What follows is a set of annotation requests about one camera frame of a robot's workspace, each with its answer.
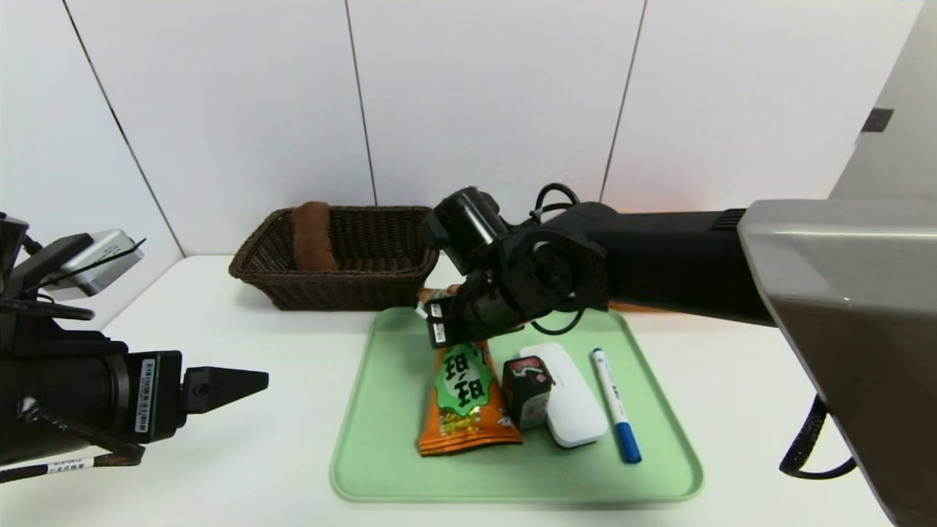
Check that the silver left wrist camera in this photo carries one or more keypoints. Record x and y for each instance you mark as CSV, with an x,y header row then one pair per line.
x,y
95,263

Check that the orange snack bag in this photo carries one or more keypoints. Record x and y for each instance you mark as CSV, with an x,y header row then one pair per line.
x,y
468,410

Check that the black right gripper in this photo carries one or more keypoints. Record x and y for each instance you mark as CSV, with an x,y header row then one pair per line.
x,y
438,322

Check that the brown towel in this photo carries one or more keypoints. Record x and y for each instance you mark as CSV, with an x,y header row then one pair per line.
x,y
315,241

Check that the black wall fixture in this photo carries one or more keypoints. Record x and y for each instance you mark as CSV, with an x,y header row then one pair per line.
x,y
876,120

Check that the blue and white marker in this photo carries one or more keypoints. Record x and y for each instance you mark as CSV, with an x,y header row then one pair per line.
x,y
616,410

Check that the green plastic tray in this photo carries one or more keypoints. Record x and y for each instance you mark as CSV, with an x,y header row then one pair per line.
x,y
527,476

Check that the dark brown wicker basket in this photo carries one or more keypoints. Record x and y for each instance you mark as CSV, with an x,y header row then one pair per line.
x,y
381,289

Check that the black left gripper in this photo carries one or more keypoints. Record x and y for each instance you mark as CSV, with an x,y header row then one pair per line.
x,y
155,393

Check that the white rectangular case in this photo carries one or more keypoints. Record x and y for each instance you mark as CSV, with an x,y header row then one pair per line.
x,y
578,417

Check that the orange wicker basket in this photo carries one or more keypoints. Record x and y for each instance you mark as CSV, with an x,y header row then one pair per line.
x,y
637,307

